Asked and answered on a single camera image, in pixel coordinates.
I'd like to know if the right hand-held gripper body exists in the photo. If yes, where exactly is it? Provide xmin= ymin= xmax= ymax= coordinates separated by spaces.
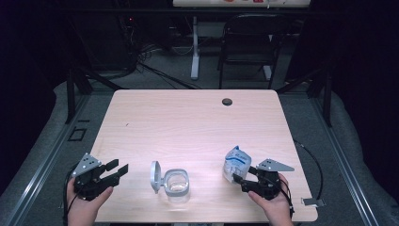
xmin=241 ymin=158 xmax=295 ymax=202

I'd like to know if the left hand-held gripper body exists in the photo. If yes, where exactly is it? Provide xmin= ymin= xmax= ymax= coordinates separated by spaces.
xmin=71 ymin=153 xmax=121 ymax=202

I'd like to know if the white and blue pouch bag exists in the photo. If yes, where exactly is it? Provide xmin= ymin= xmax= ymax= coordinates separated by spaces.
xmin=223 ymin=145 xmax=253 ymax=184

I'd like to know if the clear jar with white lid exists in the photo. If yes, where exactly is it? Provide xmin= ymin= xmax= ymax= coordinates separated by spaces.
xmin=150 ymin=160 xmax=191 ymax=203

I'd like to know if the person's right hand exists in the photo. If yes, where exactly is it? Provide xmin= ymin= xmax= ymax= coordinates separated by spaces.
xmin=247 ymin=172 xmax=295 ymax=226

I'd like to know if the person's left hand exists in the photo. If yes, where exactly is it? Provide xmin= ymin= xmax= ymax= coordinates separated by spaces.
xmin=66 ymin=177 xmax=115 ymax=226

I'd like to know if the grey tape strip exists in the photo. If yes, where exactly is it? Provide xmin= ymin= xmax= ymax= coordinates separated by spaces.
xmin=301 ymin=197 xmax=327 ymax=208

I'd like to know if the white desk leg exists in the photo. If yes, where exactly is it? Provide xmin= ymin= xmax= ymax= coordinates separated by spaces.
xmin=190 ymin=16 xmax=200 ymax=81

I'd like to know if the black folding chair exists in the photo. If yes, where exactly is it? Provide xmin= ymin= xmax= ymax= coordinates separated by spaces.
xmin=217 ymin=13 xmax=291 ymax=89

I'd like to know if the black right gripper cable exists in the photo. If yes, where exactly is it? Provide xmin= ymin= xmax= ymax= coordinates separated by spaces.
xmin=278 ymin=178 xmax=295 ymax=219

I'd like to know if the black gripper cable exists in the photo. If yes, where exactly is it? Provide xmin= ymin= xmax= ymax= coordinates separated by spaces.
xmin=63 ymin=169 xmax=79 ymax=226
xmin=278 ymin=178 xmax=295 ymax=219

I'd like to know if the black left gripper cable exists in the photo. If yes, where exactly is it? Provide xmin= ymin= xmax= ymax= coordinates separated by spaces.
xmin=63 ymin=169 xmax=79 ymax=226

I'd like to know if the aluminium floor rail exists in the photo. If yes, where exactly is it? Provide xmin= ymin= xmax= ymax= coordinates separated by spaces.
xmin=309 ymin=93 xmax=381 ymax=226
xmin=5 ymin=93 xmax=92 ymax=226

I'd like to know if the thin black floor cable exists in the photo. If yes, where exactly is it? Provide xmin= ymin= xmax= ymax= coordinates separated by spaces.
xmin=293 ymin=139 xmax=325 ymax=201

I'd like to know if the black metal frame post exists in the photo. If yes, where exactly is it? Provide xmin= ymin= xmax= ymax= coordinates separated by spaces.
xmin=323 ymin=70 xmax=333 ymax=128
xmin=65 ymin=67 xmax=77 ymax=124

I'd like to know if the bundle of floor cables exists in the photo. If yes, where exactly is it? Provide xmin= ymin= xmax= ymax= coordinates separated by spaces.
xmin=136 ymin=43 xmax=203 ymax=90

